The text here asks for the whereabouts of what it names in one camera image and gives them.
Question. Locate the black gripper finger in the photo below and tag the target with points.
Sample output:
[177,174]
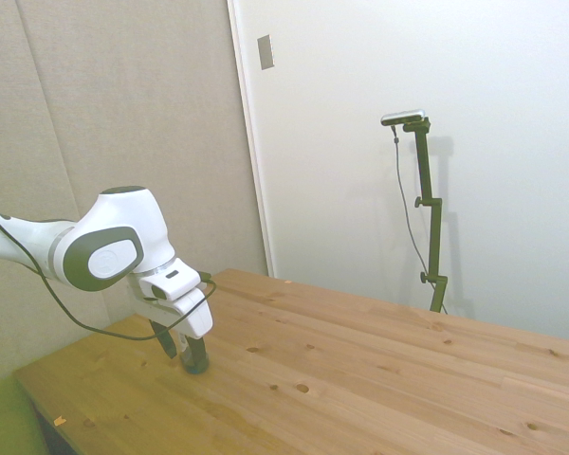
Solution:
[196,355]
[166,341]

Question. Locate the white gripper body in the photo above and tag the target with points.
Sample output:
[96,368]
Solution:
[194,315]

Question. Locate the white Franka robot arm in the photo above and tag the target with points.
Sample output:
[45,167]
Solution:
[118,215]

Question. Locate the orange tape scrap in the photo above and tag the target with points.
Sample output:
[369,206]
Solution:
[60,420]

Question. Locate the white door frame trim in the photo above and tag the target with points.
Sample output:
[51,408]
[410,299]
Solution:
[251,142]

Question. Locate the dark green camera stand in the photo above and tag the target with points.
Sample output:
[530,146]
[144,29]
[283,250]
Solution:
[434,227]

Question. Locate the grey wall plate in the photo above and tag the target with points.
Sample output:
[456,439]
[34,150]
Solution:
[265,52]

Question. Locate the silver exterior camera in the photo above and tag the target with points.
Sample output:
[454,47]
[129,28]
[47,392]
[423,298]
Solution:
[403,116]

